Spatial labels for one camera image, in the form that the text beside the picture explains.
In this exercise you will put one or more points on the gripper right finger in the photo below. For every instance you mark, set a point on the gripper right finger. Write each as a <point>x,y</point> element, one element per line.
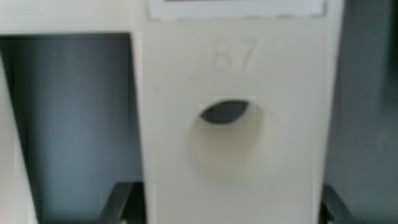
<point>334,212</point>

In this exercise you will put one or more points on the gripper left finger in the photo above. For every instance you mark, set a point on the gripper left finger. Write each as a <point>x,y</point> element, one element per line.
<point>122,210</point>

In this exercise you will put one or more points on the white chair back frame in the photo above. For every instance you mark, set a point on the white chair back frame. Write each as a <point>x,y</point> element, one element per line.
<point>234,70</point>

